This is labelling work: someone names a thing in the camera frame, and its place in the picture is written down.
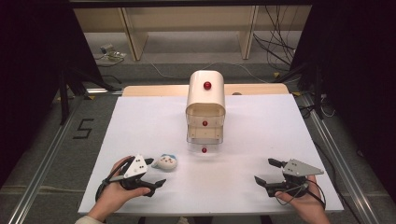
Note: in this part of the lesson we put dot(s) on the person's left hand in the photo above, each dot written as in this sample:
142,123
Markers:
113,194

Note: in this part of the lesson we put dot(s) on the clear drawer with red knob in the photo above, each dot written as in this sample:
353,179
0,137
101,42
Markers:
204,141

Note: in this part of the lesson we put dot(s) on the cream drawer cabinet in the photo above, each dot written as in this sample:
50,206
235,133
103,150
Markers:
207,93

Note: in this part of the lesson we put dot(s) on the black tripod stand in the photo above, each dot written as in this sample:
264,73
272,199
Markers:
311,77
70,84

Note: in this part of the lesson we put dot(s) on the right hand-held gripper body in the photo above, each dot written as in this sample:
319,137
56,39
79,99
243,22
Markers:
299,169

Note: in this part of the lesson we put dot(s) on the person's right hand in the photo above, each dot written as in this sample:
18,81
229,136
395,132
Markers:
308,203

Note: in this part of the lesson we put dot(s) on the black curtain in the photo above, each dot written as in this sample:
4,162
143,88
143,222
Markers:
31,62
358,77

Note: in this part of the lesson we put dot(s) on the cream drawer with red knob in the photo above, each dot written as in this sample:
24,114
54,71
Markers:
205,119

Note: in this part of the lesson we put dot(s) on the light wooden shelf unit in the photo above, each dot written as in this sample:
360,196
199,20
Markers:
186,18

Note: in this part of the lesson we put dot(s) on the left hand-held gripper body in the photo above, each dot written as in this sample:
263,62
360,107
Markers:
135,166

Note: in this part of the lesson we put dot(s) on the aluminium floor rail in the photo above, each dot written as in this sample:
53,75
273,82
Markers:
339,161
40,165

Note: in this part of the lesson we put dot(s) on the small white plush toy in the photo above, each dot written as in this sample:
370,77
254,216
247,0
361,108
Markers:
166,162

